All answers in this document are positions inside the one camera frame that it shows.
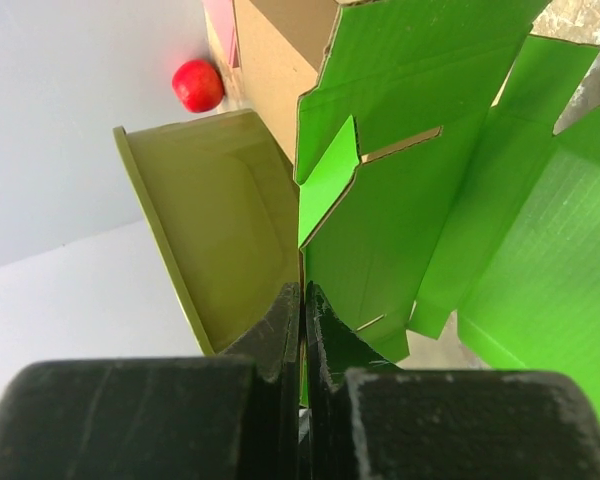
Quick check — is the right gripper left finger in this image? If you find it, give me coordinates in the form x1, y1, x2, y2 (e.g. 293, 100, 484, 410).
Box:
0, 283, 300, 479

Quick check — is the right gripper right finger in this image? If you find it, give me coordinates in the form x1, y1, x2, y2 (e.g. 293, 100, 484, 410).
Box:
304, 284, 600, 479

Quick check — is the green paper box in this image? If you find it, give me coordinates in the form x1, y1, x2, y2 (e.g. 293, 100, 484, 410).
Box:
296, 1, 600, 412

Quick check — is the brown cardboard box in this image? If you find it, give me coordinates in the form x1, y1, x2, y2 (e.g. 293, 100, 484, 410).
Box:
209, 1, 340, 161

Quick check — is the pink box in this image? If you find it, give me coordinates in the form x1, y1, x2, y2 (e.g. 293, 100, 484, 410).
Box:
202, 0, 240, 68

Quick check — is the olive green plastic bin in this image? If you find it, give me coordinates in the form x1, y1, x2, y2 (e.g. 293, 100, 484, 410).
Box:
113, 109, 300, 355

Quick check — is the red apple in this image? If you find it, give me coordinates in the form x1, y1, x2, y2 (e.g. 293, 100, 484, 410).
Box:
171, 59, 225, 113

